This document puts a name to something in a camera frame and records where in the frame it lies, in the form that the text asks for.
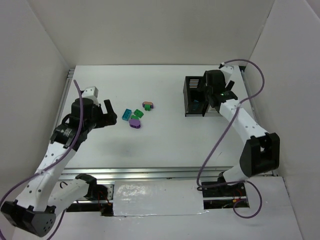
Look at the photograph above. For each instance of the green rounded lego brick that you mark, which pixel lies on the green rounded lego brick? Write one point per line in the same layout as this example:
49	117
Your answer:
134	117

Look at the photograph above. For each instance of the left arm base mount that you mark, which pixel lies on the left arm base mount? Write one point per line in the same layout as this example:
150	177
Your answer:
97	193

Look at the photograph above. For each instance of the green square lego brick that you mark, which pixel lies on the green square lego brick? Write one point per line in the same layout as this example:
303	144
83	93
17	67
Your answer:
138	113

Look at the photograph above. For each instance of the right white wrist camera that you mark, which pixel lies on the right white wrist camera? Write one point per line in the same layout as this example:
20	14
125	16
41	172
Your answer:
227	70

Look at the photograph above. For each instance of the teal rectangular lego brick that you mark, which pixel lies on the teal rectangular lego brick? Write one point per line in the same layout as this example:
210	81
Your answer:
127	114

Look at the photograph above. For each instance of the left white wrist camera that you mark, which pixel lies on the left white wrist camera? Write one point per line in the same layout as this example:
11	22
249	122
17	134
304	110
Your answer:
91	93

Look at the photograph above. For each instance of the purple rounded lego brick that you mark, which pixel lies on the purple rounded lego brick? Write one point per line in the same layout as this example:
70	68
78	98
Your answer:
134	123

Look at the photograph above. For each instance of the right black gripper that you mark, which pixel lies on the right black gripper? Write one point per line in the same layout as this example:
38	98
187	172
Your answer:
208	89

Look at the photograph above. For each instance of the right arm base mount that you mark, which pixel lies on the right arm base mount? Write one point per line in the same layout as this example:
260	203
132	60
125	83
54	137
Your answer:
224	197

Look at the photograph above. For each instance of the small green lego brick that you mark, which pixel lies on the small green lego brick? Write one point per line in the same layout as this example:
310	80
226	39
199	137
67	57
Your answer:
147	107

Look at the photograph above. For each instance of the white taped cover panel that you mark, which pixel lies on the white taped cover panel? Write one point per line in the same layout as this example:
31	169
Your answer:
157	198

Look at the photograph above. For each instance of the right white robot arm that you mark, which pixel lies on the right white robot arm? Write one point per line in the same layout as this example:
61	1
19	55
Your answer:
261	151

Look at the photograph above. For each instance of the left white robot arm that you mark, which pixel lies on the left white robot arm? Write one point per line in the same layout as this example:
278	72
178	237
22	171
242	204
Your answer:
36	208

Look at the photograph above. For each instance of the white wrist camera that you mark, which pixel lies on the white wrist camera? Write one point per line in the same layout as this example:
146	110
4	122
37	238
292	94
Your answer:
91	93
227	70

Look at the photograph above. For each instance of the black slotted container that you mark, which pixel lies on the black slotted container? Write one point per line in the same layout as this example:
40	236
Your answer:
193	89

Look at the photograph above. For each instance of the purple printed lego brick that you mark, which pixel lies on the purple printed lego brick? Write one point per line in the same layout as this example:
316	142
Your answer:
148	103

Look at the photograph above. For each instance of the aluminium frame rail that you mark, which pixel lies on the aluminium frame rail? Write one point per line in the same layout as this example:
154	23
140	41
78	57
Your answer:
132	174

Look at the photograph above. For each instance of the white slotted container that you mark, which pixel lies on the white slotted container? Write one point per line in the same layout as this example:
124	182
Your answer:
211	110

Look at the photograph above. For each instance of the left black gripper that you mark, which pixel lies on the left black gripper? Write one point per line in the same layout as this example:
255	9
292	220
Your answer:
105	117

